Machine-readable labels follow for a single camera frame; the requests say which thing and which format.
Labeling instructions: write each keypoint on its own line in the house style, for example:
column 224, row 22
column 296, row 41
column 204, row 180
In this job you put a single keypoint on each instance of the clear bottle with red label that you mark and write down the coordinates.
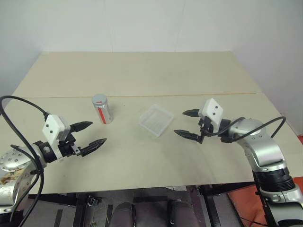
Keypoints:
column 105, row 114

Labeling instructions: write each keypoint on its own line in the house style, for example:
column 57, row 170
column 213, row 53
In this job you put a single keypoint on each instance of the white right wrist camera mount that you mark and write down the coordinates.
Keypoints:
column 212, row 109

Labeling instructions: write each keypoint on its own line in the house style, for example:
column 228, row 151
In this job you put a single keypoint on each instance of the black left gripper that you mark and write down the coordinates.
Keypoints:
column 68, row 149

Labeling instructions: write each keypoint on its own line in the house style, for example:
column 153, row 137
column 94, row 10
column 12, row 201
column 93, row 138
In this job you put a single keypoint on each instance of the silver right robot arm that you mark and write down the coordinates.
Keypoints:
column 265, row 146

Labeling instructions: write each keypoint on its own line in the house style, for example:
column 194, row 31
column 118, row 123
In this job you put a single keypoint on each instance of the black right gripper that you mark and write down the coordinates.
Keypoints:
column 205, row 128

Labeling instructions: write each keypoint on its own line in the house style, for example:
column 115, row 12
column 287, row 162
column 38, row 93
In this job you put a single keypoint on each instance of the clear square plastic container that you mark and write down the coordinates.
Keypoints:
column 156, row 120

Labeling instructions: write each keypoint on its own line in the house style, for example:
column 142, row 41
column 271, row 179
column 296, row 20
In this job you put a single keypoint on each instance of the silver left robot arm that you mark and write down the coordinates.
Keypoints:
column 14, row 161

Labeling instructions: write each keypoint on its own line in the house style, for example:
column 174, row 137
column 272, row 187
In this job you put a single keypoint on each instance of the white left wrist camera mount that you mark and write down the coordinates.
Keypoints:
column 52, row 127

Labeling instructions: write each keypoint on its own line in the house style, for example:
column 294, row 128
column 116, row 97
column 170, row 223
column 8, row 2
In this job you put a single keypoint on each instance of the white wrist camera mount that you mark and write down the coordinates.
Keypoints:
column 212, row 109
column 52, row 127

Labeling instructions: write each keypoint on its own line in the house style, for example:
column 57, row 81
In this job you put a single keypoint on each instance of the black metal table frame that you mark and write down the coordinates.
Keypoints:
column 80, row 208

